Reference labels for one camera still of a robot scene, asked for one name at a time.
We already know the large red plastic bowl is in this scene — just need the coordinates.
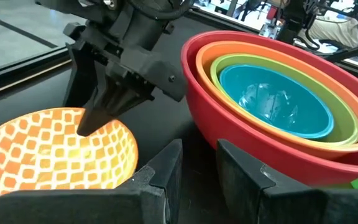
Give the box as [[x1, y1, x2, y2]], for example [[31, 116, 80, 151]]
[[180, 30, 358, 187]]

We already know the person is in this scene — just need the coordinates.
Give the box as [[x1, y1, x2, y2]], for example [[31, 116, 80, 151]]
[[308, 0, 358, 49]]

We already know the green plastic bowl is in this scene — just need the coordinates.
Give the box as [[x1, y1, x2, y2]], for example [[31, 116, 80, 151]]
[[209, 53, 358, 147]]

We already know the black slanted bar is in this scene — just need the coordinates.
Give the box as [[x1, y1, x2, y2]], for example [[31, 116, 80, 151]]
[[320, 39, 358, 62]]

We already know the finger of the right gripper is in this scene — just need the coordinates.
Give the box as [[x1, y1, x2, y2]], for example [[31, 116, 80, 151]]
[[76, 73, 155, 138], [62, 43, 99, 108]]

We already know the orange checkered blue-patterned bowl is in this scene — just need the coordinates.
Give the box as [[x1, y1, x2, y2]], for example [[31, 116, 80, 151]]
[[0, 107, 139, 216]]

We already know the black equipment stand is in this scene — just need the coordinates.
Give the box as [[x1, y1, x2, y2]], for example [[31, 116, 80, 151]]
[[277, 0, 321, 45]]

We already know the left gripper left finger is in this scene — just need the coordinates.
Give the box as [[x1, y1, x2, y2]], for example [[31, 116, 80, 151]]
[[0, 138, 184, 224]]

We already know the black corrugated cable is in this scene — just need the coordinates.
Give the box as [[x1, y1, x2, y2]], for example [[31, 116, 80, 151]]
[[128, 0, 196, 21]]

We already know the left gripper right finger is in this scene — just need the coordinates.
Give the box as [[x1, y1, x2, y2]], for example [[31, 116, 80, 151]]
[[216, 138, 358, 224]]

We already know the teal plastic bowl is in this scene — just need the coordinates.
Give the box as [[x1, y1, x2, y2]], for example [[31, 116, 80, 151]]
[[219, 63, 336, 140]]

